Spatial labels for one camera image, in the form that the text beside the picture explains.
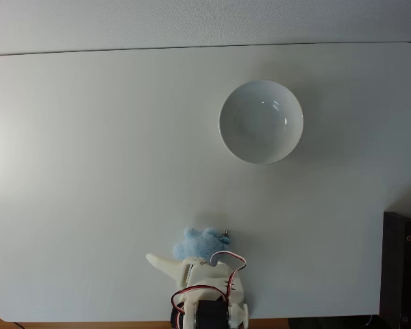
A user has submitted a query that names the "skyblue plush doll with keyring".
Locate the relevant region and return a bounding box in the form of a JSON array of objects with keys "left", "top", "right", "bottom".
[{"left": 172, "top": 226, "right": 232, "bottom": 260}]

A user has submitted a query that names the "white ceramic bowl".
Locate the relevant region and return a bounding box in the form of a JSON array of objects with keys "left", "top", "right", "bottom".
[{"left": 219, "top": 79, "right": 304, "bottom": 165}]

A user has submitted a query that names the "black table clamp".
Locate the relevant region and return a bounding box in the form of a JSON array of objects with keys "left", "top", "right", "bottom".
[{"left": 170, "top": 306, "right": 186, "bottom": 329}]

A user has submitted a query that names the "black cabinet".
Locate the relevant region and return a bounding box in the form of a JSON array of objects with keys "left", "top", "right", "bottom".
[{"left": 379, "top": 211, "right": 411, "bottom": 329}]

